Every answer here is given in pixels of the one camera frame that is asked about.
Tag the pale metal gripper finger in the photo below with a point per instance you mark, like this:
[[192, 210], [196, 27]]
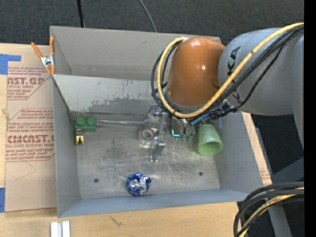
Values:
[[157, 149], [156, 113]]

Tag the clear glass cup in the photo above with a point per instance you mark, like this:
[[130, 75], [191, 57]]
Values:
[[147, 135]]

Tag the grey metal bin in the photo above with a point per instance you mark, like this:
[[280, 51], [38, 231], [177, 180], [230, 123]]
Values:
[[148, 167]]

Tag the pale green plastic cup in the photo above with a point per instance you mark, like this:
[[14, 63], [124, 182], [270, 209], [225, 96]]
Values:
[[209, 139]]

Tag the blue and silver foil ball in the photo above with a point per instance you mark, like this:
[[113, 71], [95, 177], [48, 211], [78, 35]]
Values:
[[138, 184]]

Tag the green toy brick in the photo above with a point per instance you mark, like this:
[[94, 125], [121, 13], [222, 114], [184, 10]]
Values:
[[85, 124]]

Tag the small yellow and black block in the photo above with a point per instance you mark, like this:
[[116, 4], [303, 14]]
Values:
[[79, 139]]

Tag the brown cardboard board, red print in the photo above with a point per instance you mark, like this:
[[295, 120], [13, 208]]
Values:
[[29, 157]]

